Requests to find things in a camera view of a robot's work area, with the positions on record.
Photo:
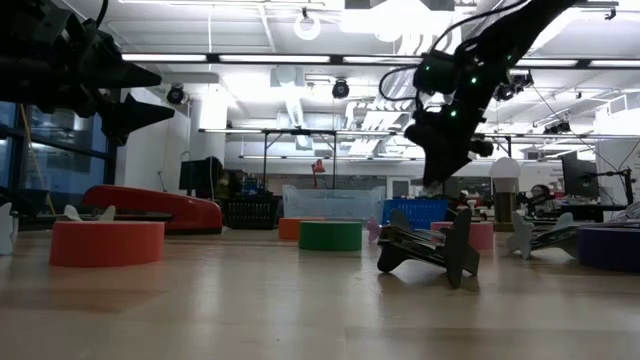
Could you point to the table lamp with white bulb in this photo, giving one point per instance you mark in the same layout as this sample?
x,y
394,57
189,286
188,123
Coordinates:
x,y
505,170

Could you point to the pale purple staple remover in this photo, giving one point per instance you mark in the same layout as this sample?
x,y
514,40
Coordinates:
x,y
374,229

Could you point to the black ceiling spotlight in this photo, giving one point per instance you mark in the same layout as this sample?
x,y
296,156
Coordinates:
x,y
175,95
340,89

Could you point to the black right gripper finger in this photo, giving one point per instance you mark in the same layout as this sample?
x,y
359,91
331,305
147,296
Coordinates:
x,y
432,165
452,164

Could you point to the orange tape roll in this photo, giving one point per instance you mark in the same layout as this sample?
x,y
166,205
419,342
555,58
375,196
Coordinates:
x,y
288,229

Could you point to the black monitor on arm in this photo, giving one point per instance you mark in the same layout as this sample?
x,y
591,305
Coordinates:
x,y
577,175

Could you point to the beige staple remover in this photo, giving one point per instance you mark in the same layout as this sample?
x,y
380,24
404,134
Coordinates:
x,y
72,214

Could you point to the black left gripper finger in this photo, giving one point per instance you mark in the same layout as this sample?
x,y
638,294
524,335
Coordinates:
x,y
132,76
130,120

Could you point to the red-orange tape roll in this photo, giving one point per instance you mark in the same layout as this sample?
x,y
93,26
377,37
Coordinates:
x,y
105,245

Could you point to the clear plastic bin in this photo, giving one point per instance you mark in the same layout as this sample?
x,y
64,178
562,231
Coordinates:
x,y
330,205

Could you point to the black monitor on stand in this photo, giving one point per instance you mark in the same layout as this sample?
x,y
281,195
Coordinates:
x,y
192,175

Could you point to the light blue staple remover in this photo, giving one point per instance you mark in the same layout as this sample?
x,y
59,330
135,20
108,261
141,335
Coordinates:
x,y
5,230

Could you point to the red desk lamp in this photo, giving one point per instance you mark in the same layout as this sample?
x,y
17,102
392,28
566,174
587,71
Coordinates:
x,y
319,167

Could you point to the pink tape roll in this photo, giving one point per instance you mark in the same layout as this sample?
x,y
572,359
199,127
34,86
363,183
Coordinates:
x,y
482,236

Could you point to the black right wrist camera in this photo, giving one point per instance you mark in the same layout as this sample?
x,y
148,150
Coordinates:
x,y
435,75

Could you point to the black metal frame stand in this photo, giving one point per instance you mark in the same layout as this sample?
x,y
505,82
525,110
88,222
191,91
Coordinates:
x,y
300,132

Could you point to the dark staple remover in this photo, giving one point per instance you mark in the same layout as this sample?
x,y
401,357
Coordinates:
x,y
457,250

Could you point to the blue plastic basket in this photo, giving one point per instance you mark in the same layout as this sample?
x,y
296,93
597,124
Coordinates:
x,y
425,212

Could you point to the black ceiling camera cluster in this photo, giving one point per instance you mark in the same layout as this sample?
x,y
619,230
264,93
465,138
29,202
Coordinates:
x,y
505,92
557,128

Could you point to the cream white staple remover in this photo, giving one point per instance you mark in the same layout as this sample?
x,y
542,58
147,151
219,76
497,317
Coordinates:
x,y
520,235

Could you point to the small silver post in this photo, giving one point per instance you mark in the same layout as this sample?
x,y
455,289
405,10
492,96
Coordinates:
x,y
15,222

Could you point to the dark blue tape roll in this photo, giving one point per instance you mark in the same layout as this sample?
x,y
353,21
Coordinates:
x,y
610,249

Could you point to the long ceiling light strip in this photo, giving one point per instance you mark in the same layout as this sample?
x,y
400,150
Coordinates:
x,y
270,58

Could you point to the red stapler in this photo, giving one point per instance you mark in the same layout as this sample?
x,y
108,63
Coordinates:
x,y
190,210

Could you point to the person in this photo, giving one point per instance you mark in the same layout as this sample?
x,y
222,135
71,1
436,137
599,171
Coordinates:
x,y
214,172
540,190

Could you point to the black plastic basket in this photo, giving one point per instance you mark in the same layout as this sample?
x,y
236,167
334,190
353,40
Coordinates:
x,y
250,214

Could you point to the green tape roll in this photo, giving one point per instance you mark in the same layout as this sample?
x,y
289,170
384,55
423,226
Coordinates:
x,y
330,236

